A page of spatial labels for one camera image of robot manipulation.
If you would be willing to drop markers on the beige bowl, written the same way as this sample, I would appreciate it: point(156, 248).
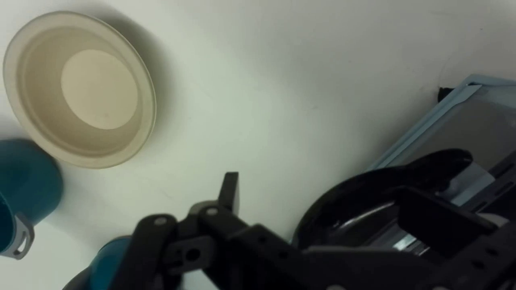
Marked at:
point(90, 90)

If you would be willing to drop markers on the teal mug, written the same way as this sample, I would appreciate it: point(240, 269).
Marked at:
point(105, 263)

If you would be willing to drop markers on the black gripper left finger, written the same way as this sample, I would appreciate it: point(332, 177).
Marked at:
point(161, 247)

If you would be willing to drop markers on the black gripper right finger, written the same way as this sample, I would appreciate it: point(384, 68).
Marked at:
point(456, 235)

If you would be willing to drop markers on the teal toy pot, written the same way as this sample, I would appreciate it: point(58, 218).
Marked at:
point(29, 182)

